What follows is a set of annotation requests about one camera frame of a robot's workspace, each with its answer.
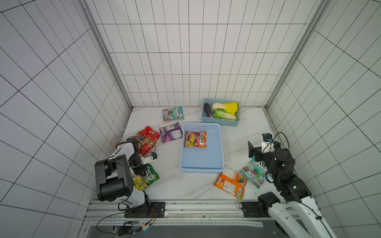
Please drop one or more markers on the purple toy eggplant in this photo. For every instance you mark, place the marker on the purple toy eggplant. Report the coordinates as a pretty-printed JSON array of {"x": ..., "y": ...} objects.
[{"x": 208, "y": 110}]

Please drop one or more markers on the small teal basket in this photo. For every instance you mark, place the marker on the small teal basket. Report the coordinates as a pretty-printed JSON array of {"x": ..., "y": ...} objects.
[{"x": 222, "y": 122}]

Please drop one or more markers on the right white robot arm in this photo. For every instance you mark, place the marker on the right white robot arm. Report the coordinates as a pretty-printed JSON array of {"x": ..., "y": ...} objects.
[{"x": 300, "y": 215}]

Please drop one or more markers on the aluminium mounting rail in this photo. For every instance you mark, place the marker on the aluminium mounting rail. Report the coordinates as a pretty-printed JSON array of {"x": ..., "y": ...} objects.
[{"x": 175, "y": 210}]

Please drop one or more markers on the green toy cabbage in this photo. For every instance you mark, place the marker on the green toy cabbage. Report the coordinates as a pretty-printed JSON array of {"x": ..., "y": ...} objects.
[{"x": 222, "y": 114}]

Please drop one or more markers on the large light blue basket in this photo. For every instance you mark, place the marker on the large light blue basket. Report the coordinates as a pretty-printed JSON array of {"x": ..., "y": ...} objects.
[{"x": 203, "y": 160}]

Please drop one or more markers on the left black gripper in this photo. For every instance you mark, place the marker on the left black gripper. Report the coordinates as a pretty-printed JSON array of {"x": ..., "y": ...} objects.
[{"x": 138, "y": 171}]

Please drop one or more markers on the orange snack bag front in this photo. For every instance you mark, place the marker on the orange snack bag front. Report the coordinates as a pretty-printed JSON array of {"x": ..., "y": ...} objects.
[{"x": 232, "y": 182}]

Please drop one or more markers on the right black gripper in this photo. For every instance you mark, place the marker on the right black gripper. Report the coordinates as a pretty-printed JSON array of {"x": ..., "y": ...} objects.
[{"x": 257, "y": 151}]

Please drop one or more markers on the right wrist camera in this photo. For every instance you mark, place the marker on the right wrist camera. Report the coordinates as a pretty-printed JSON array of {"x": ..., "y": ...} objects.
[{"x": 267, "y": 140}]

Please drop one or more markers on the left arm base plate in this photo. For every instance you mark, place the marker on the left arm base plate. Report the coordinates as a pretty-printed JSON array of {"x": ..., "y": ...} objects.
[{"x": 154, "y": 209}]

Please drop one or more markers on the green Fox's candy bag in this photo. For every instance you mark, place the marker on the green Fox's candy bag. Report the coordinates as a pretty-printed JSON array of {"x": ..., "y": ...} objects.
[{"x": 142, "y": 182}]

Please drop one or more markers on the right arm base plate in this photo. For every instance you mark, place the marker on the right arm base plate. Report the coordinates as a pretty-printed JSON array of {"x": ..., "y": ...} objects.
[{"x": 250, "y": 209}]

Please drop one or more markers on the clear pink plastic cup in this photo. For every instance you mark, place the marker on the clear pink plastic cup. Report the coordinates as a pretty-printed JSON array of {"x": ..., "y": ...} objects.
[{"x": 115, "y": 141}]

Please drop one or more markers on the pink yellow Fox's candy bag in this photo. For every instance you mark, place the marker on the pink yellow Fox's candy bag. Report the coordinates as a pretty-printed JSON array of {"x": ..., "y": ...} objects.
[{"x": 195, "y": 139}]

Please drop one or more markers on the purple candy bag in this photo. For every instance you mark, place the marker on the purple candy bag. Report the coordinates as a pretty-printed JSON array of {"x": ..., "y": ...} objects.
[{"x": 170, "y": 133}]

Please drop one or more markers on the teal red Fox's candy bag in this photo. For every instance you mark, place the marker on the teal red Fox's candy bag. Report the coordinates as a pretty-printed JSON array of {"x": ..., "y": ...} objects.
[{"x": 255, "y": 172}]

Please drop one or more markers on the yellow toy cabbage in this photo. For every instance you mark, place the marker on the yellow toy cabbage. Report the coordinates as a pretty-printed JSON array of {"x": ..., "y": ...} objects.
[{"x": 230, "y": 108}]

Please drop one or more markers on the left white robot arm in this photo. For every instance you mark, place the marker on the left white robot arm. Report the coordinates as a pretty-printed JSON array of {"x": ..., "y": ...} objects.
[{"x": 114, "y": 178}]

